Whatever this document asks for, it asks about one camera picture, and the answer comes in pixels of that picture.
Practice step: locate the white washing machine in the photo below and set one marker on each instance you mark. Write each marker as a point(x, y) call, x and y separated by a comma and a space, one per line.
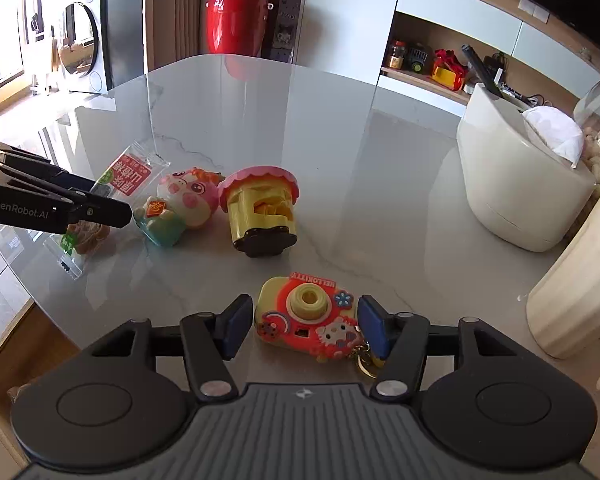
point(66, 45)

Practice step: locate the white wall shelf unit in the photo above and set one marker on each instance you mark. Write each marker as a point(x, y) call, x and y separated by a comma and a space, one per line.
point(351, 38)

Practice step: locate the yellow pink mushroom toy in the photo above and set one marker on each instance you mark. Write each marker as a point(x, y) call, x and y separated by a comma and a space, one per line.
point(259, 204)

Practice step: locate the cream tissue box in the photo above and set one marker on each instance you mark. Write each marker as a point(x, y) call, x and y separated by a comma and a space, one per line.
point(516, 186)

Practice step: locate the hello kitty toy camera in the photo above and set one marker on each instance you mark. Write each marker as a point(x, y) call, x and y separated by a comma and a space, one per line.
point(315, 316)

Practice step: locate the green toy truck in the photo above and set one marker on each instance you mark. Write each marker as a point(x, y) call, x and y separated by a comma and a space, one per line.
point(418, 58)

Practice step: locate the red pedal trash bin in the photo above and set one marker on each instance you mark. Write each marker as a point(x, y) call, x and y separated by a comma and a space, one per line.
point(236, 26)

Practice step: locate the red snack packet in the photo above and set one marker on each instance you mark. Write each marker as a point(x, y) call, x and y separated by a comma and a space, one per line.
point(127, 179)

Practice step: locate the yellow red toy truck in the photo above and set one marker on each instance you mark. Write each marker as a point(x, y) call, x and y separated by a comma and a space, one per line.
point(448, 71)

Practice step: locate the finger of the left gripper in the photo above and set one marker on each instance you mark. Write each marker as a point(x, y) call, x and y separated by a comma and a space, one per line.
point(93, 208)
point(41, 168)

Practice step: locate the small spice jar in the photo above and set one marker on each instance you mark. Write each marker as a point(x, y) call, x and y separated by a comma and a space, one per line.
point(396, 54)

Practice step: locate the white wooden drawer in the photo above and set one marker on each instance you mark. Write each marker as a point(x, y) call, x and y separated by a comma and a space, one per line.
point(30, 346)

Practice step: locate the cream ribbed coffee mug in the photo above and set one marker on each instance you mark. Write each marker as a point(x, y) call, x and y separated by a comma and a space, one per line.
point(563, 309)

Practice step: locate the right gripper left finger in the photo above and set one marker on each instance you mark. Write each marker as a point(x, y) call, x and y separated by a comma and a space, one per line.
point(130, 394)

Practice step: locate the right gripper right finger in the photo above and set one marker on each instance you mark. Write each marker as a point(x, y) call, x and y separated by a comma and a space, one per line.
point(479, 394)

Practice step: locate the white cabinet table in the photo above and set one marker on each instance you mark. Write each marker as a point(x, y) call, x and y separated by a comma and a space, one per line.
point(382, 211)

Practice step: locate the pink pig toy figure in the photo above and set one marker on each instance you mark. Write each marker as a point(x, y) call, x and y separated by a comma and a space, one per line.
point(185, 200)

